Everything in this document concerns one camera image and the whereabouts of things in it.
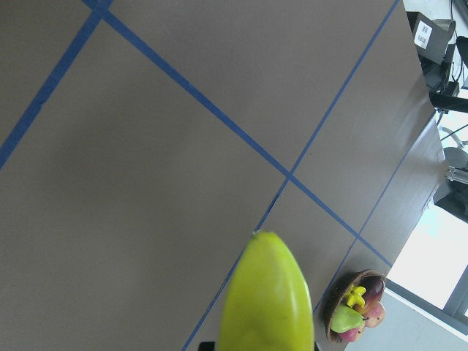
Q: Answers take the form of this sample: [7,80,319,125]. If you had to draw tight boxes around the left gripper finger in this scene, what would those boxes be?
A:
[197,341,216,351]

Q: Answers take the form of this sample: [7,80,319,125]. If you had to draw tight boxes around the brown woven fruit basket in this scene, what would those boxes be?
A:
[322,269,386,343]

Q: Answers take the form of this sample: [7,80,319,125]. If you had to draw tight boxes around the red apple front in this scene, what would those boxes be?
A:
[337,325,366,342]

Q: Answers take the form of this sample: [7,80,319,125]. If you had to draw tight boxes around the red apple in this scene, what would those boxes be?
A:
[363,301,385,328]
[337,325,366,342]

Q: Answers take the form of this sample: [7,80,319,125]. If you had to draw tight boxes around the yellow starfruit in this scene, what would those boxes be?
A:
[344,284,366,308]

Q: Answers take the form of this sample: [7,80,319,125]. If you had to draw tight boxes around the red apple left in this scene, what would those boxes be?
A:
[363,301,385,328]

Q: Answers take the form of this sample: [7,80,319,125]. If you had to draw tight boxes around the dark red mango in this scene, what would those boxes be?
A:
[361,276,385,307]

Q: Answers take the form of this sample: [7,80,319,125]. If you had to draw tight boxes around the brown paper table cover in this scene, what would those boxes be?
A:
[1,1,442,350]

